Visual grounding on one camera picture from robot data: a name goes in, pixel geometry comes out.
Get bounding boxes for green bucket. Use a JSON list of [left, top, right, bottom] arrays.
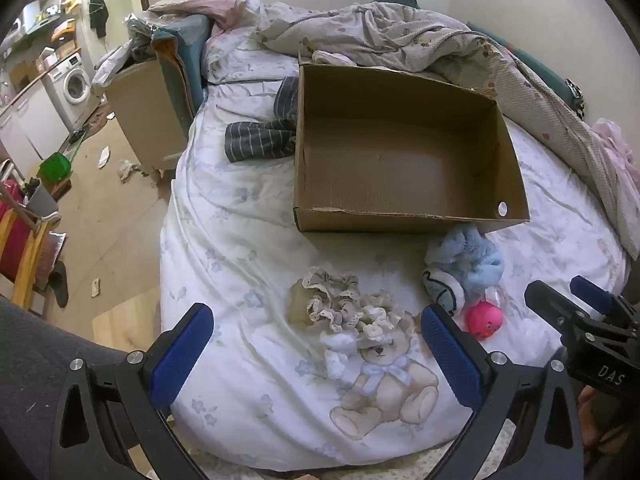
[[39, 154, 74, 184]]

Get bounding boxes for pink and white garment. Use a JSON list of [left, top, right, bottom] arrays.
[[149, 0, 261, 36]]

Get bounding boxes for crumpled tissue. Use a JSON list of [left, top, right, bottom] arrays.
[[117, 159, 144, 182]]

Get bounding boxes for beige bedside cabinet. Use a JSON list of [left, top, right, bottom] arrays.
[[102, 57, 193, 176]]

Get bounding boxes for grey striped garment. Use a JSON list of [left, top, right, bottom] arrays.
[[224, 76, 299, 163]]

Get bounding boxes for pile of plastic bags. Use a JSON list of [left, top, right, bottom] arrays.
[[92, 12, 161, 86]]

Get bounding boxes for white floral bed sheet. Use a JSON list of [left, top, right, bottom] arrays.
[[159, 0, 631, 471]]

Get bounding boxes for yellow wooden chair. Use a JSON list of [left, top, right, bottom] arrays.
[[0, 200, 63, 311]]

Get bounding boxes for brown cardboard box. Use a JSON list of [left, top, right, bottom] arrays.
[[292, 50, 531, 235]]

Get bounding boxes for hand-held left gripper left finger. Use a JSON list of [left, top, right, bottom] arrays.
[[47, 303, 216, 480]]

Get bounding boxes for teal padded headboard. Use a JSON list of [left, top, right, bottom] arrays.
[[151, 12, 212, 111]]

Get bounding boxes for white washing machine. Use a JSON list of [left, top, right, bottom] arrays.
[[44, 51, 94, 122]]

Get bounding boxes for beige patterned quilt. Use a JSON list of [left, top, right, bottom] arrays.
[[257, 2, 640, 261]]

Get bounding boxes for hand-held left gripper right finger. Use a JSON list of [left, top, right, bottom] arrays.
[[421, 305, 586, 480]]

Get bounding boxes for white sock with dark trim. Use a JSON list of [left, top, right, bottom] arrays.
[[422, 267, 467, 317]]

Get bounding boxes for pink rubber duck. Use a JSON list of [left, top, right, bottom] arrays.
[[465, 301, 504, 342]]

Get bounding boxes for person's right hand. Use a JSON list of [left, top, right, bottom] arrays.
[[577, 385, 640, 463]]

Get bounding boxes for cluttered wall shelves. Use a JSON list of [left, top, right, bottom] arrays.
[[0, 0, 82, 63]]

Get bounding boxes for pink-edged white cloth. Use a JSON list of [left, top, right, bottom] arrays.
[[312, 50, 357, 68]]

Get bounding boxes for dark hanging garment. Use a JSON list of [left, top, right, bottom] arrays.
[[89, 0, 109, 39]]

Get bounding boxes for grey bin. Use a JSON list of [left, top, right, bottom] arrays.
[[25, 186, 59, 217]]

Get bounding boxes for blue plush toy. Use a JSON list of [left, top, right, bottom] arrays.
[[425, 224, 506, 306]]

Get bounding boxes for mauve lace scrunchie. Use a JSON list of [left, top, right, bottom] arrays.
[[302, 266, 362, 333]]

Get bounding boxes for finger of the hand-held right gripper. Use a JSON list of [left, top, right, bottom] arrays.
[[570, 275, 636, 320], [524, 280, 583, 334]]

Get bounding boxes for white kitchen cabinets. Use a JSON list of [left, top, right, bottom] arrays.
[[0, 79, 72, 162]]

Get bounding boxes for dark slipper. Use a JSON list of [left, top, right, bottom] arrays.
[[49, 260, 69, 309]]

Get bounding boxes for light pink garment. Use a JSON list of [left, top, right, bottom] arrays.
[[592, 117, 640, 196]]

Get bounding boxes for cream lace scrunchie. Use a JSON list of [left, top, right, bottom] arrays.
[[356, 290, 407, 348]]

